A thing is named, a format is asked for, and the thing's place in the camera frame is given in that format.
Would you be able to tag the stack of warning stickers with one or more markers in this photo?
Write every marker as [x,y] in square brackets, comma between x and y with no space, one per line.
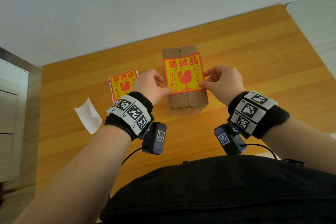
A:
[122,84]

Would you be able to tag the person's right forearm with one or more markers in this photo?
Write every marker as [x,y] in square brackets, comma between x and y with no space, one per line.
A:
[302,145]

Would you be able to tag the person's left hand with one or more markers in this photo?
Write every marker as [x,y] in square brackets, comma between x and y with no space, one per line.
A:
[149,86]

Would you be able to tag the white side table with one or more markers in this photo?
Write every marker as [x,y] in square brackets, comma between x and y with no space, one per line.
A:
[315,27]

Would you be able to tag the cream cabinet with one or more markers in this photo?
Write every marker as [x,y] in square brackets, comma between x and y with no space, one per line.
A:
[10,126]

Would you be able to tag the white backing paper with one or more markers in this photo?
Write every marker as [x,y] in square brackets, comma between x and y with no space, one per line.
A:
[89,118]

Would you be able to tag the person's black clothing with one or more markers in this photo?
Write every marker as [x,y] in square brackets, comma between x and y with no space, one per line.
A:
[223,192]

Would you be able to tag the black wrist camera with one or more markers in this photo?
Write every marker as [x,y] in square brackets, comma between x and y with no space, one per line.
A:
[228,139]
[155,138]

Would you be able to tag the person's left forearm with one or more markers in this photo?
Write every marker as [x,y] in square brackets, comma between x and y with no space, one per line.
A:
[78,179]

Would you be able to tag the black left wristband with markers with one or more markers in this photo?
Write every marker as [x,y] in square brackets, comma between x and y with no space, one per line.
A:
[131,115]

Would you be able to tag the black right wristband with markers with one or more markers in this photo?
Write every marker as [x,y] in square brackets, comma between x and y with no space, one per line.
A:
[256,113]

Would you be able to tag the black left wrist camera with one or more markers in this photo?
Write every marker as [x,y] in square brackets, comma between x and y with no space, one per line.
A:
[155,138]

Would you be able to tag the brown cardboard box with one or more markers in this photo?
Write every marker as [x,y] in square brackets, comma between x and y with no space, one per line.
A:
[181,103]

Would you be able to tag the red yellow sticker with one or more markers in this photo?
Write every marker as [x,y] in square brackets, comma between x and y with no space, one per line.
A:
[183,74]

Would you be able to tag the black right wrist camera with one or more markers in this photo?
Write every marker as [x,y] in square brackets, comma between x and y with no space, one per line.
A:
[228,139]

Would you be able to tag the black wristband with markers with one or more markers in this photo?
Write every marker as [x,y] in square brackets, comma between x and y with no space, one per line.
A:
[131,115]
[256,113]

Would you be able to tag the person's right hand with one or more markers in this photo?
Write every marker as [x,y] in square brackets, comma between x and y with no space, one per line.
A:
[225,84]

